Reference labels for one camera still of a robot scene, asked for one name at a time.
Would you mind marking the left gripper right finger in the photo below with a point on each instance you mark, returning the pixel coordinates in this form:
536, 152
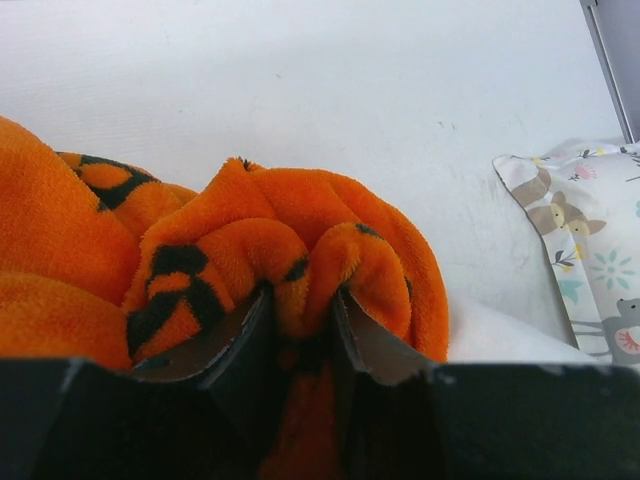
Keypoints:
401, 415

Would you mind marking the white animal print pillow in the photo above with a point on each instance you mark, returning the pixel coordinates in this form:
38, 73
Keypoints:
583, 201

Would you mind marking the orange black patterned pillowcase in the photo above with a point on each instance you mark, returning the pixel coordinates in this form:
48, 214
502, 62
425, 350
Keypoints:
100, 259

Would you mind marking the right side aluminium rail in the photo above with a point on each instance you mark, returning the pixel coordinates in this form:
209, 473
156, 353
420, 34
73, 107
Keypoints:
614, 29

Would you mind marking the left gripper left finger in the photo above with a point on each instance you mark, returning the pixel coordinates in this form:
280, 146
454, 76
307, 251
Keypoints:
205, 409

